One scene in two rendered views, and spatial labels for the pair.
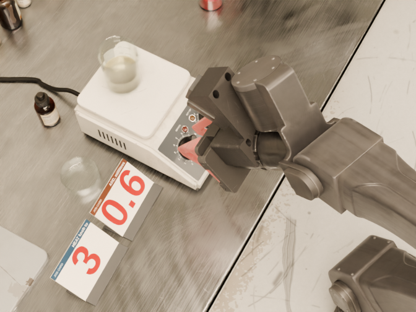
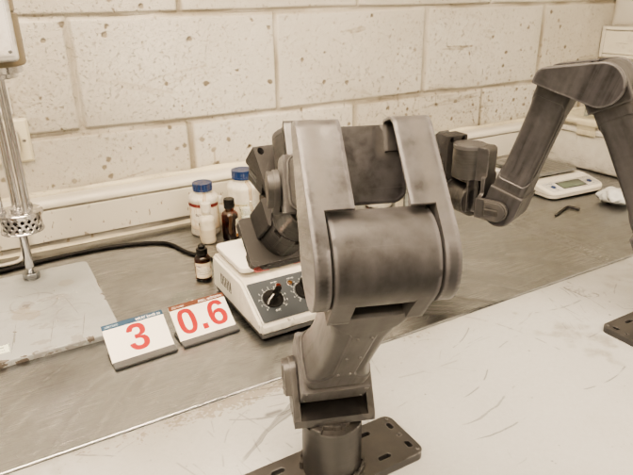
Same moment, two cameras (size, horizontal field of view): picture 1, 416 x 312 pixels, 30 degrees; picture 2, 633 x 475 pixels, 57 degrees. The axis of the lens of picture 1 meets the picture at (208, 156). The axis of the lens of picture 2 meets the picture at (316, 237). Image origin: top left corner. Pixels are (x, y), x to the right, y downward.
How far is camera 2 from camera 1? 68 cm
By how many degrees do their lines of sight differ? 45
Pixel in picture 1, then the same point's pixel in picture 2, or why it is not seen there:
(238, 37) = not seen: hidden behind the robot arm
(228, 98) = (269, 160)
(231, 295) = (222, 406)
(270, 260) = (279, 399)
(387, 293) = (310, 335)
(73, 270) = (121, 335)
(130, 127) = (236, 262)
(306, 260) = not seen: hidden behind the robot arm
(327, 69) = (434, 314)
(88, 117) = (219, 260)
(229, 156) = (257, 221)
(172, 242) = (212, 359)
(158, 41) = not seen: hidden behind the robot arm
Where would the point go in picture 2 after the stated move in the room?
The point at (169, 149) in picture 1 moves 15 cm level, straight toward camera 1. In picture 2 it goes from (255, 290) to (203, 339)
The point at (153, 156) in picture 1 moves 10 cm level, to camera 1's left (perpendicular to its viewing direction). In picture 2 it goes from (241, 292) to (190, 280)
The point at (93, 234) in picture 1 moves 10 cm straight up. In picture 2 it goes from (158, 322) to (150, 262)
